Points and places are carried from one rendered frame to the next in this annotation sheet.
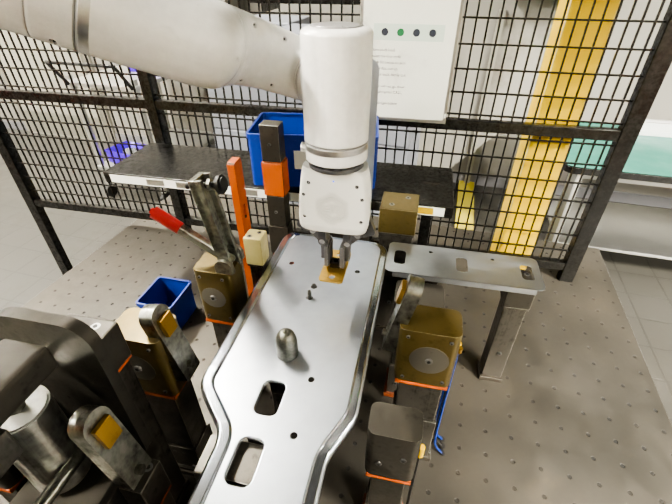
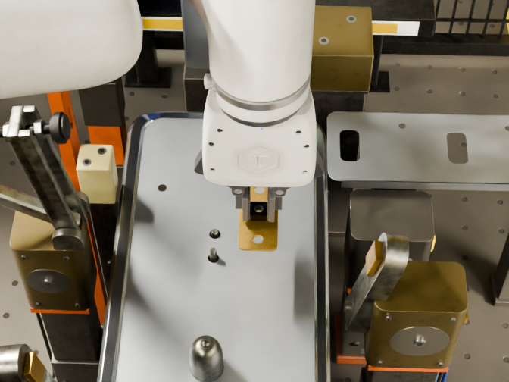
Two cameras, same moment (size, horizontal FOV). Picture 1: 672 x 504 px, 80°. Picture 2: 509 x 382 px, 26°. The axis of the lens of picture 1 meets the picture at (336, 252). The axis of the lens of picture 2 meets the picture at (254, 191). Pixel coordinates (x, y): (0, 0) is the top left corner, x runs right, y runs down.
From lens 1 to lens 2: 0.51 m
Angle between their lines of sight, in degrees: 19
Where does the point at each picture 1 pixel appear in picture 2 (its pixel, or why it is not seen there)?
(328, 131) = (257, 83)
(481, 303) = not seen: hidden behind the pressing
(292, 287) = (179, 241)
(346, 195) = (282, 143)
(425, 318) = (410, 285)
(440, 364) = (437, 343)
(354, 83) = (296, 26)
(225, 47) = (129, 52)
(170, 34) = (64, 67)
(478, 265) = (485, 145)
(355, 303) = (291, 258)
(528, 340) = not seen: outside the picture
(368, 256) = not seen: hidden behind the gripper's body
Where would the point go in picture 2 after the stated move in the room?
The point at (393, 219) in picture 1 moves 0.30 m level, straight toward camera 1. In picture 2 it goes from (329, 70) to (348, 297)
